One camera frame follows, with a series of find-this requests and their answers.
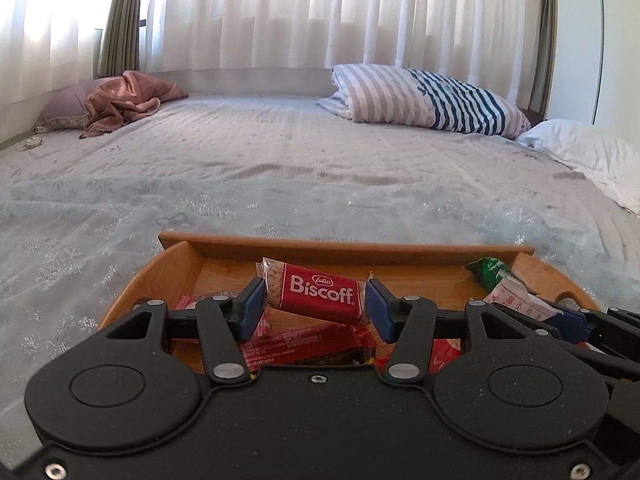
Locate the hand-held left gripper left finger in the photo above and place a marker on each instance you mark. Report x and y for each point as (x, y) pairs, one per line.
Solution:
(250, 307)

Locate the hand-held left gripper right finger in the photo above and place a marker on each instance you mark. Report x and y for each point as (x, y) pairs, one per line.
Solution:
(380, 310)

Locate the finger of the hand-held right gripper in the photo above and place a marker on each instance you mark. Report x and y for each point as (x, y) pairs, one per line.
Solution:
(625, 316)
(570, 325)

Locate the wooden tray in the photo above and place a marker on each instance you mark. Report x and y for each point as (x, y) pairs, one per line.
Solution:
(350, 265)

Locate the white pink snack packet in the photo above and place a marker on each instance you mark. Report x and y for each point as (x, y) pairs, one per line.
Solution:
(515, 300)

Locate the pink red snack packet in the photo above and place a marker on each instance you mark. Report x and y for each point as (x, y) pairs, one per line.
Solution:
(187, 302)

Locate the red label biscuit packet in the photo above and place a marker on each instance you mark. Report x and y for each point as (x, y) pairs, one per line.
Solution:
(320, 290)

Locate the dark red snack packet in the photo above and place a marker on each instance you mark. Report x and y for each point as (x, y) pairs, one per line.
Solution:
(310, 340)

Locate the red nut bag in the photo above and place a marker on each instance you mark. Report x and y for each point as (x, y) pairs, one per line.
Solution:
(445, 352)

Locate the green pea packet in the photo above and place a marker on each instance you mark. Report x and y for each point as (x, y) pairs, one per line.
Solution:
(492, 270)

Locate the white pillow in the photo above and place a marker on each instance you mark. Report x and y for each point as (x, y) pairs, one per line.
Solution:
(585, 150)

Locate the bed with grey sheet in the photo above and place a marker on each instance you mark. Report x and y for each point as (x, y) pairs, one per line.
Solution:
(300, 130)

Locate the striped pillow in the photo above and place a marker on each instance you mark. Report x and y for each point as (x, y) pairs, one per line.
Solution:
(400, 95)

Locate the pink crumpled cloth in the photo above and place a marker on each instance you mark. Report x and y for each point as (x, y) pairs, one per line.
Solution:
(125, 100)

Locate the white wardrobe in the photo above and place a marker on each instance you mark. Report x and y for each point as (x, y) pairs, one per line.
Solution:
(620, 60)

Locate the grey-green curtain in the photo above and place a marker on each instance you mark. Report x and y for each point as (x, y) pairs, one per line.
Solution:
(120, 25)
(545, 60)

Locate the purple pillow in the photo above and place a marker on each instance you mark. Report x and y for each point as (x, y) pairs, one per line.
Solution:
(65, 105)

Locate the small pale trinket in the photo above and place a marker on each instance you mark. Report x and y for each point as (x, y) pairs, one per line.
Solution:
(29, 143)

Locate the white sheer curtain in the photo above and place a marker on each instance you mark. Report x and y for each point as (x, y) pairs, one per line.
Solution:
(300, 10)

